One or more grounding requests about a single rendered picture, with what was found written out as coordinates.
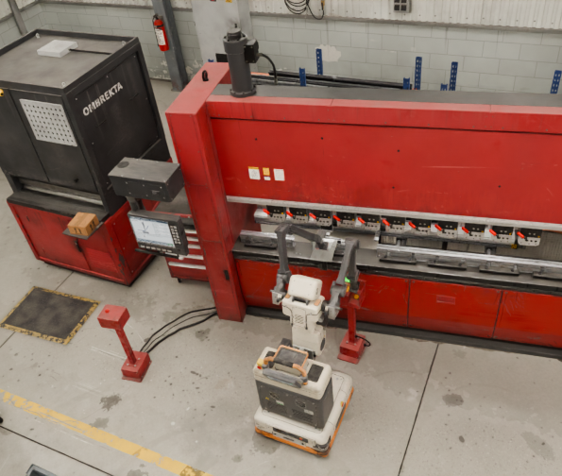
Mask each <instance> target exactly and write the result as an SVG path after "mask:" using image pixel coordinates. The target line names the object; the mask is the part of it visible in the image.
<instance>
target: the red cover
mask: <svg viewBox="0 0 562 476"><path fill-rule="evenodd" d="M206 105H207V110H208V114H209V117H217V118H238V119H258V120H278V121H299V122H318V123H339V124H359V125H380V126H400V127H421V128H460V129H480V130H500V131H520V132H541V133H561V134H562V108H561V107H535V106H508V105H491V106H490V105H482V104H454V103H428V102H401V101H375V100H347V99H321V98H295V97H268V96H249V97H245V98H236V97H233V96H231V95H214V94H210V96H209V97H208V98H207V100H206Z"/></svg>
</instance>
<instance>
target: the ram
mask: <svg viewBox="0 0 562 476"><path fill-rule="evenodd" d="M211 123H212V128H213V137H214V141H215V146H216V150H217V155H218V159H219V164H220V169H221V174H222V178H223V182H224V187H225V192H226V196H239V197H249V198H260V199H272V200H283V201H294V202H305V203H316V204H327V205H338V206H350V207H360V208H371V209H383V210H394V211H405V212H416V213H437V214H448V215H460V216H470V217H482V218H493V219H504V220H515V221H526V222H538V223H548V224H559V225H562V134H561V133H541V132H520V131H500V130H480V129H460V128H440V127H400V126H380V125H359V124H339V123H318V122H299V121H278V120H258V119H238V118H217V117H211ZM249 167H258V168H259V174H260V179H255V178H250V176H249V171H248V168H249ZM263 168H269V175H270V176H269V175H264V170H263ZM273 168H274V169H283V171H284V179H285V181H283V180H275V177H274V170H273ZM264 177H270V180H268V179H264ZM227 201H228V202H240V203H250V204H261V205H272V206H283V207H293V208H304V209H315V210H325V211H337V212H347V213H368V214H378V215H389V216H400V217H411V218H421V219H433V220H443V221H453V222H465V223H475V224H486V225H497V226H507V227H518V228H529V229H540V230H561V231H562V228H553V227H541V226H531V225H520V224H509V223H498V222H487V221H476V220H466V219H454V218H444V217H432V216H422V215H411V214H400V213H389V212H368V211H357V210H346V209H336V208H324V207H314V206H302V205H292V204H280V203H270V202H259V201H248V200H237V199H227Z"/></svg>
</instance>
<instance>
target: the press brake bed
mask: <svg viewBox="0 0 562 476"><path fill-rule="evenodd" d="M233 256H234V261H235V264H236V269H237V274H238V278H239V282H240V287H241V291H242V294H243V297H244V299H245V301H246V304H247V309H246V315H257V316H262V317H269V318H277V319H282V320H289V321H290V316H289V315H286V314H284V313H283V311H282V305H281V304H282V302H281V303H280V305H277V304H273V300H272V292H269V291H270V290H274V287H275V286H276V285H277V274H278V269H280V259H272V258H264V257H255V256H247V255H239V254H233ZM288 266H289V270H290V271H291V274H292V275H301V276H306V277H310V278H314V279H318V280H321V281H322V287H321V292H320V295H321V296H322V297H324V298H325V300H330V299H331V294H330V290H331V286H332V282H333V281H336V280H337V278H338V275H339V271H340V267H341V266H338V265H329V264H327V268H328V269H327V271H325V270H322V263H305V262H297V261H289V260H288ZM357 269H358V270H359V271H360V274H359V277H358V280H362V281H366V297H365V299H364V301H363V303H362V305H361V307H360V309H357V308H356V331H362V332H375V333H381V334H388V335H395V336H400V337H409V338H416V339H422V340H428V341H436V342H442V343H447V344H455V345H461V346H469V347H476V348H482V349H494V350H500V351H508V352H514V353H520V354H526V355H533V356H539V357H546V358H553V359H560V360H562V291H554V290H546V289H537V288H529V287H520V286H512V285H504V284H496V283H487V282H478V281H471V280H455V279H446V278H438V277H430V276H421V275H413V274H404V273H397V272H388V271H380V270H371V269H364V268H357ZM437 296H444V297H452V298H455V304H454V305H452V304H445V303H437V302H436V297H437ZM340 308H342V309H343V310H342V311H341V310H339V313H338V315H337V316H336V318H335V320H333V319H330V320H329V323H328V325H327V326H329V327H336V328H343V329H348V328H349V319H348V306H346V305H343V304H340Z"/></svg>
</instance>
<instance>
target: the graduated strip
mask: <svg viewBox="0 0 562 476"><path fill-rule="evenodd" d="M226 197H227V199H237V200H248V201H259V202H270V203H280V204H292V205H302V206H314V207H324V208H336V209H346V210H357V211H368V212H379V213H400V214H411V215H422V216H432V217H444V218H454V219H466V220H476V221H487V222H498V223H509V224H520V225H531V226H541V227H553V228H562V225H559V224H548V223H538V222H526V221H515V220H504V219H493V218H482V217H470V216H460V215H448V214H437V213H426V212H405V211H394V210H383V209H371V208H360V207H350V206H338V205H327V204H316V203H305V202H294V201H283V200H272V199H260V198H249V197H239V196H227V195H226Z"/></svg>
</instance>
